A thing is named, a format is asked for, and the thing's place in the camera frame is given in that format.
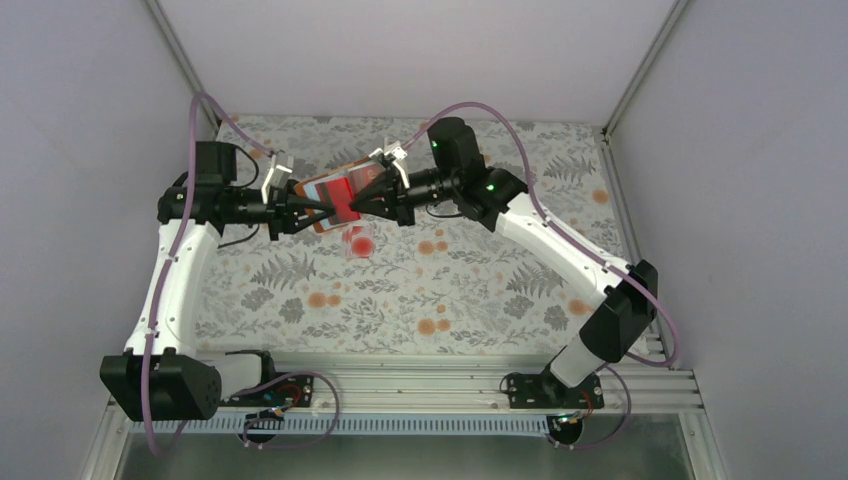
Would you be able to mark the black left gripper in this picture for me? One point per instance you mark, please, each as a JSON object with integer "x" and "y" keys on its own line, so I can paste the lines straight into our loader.
{"x": 279, "y": 214}

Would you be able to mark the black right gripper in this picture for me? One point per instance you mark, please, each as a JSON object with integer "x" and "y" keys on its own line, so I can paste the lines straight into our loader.
{"x": 403, "y": 201}

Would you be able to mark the brown leather card holder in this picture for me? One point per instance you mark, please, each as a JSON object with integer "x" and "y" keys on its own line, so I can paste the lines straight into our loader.
{"x": 360, "y": 173}

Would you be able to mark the dark red credit card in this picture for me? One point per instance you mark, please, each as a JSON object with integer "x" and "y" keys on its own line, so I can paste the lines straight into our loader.
{"x": 344, "y": 215}

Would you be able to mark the grey red striped card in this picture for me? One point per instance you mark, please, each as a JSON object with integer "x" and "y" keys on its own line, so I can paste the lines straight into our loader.
{"x": 336, "y": 191}

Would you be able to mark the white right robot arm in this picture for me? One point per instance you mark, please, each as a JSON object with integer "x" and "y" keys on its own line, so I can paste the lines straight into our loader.
{"x": 621, "y": 295}

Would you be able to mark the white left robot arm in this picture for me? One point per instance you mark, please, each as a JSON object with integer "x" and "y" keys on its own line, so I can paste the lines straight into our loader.
{"x": 158, "y": 376}

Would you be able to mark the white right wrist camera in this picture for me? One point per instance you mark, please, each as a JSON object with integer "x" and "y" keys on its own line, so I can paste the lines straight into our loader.
{"x": 392, "y": 155}

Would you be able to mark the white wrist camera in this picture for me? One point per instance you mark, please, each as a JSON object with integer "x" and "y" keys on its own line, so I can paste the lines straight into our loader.
{"x": 278, "y": 174}
{"x": 392, "y": 155}

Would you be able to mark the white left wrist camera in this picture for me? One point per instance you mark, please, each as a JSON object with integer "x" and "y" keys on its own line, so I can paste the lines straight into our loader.
{"x": 278, "y": 174}

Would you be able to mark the aluminium mounting rail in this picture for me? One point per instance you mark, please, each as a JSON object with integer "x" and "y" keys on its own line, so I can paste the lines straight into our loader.
{"x": 469, "y": 384}

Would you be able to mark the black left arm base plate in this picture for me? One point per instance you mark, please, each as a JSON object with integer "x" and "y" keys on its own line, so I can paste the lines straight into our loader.
{"x": 295, "y": 391}

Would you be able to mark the blue slotted cable duct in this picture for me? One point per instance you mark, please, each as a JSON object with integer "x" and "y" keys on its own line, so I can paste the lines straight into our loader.
{"x": 368, "y": 424}

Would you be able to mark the aluminium corner frame post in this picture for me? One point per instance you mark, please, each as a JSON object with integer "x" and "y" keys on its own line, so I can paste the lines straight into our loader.
{"x": 644, "y": 67}

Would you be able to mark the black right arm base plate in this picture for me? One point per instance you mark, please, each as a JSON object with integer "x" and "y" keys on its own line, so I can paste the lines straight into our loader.
{"x": 544, "y": 391}

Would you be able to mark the left aluminium corner post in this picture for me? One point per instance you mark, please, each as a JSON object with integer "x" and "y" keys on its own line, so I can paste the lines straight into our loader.
{"x": 174, "y": 46}

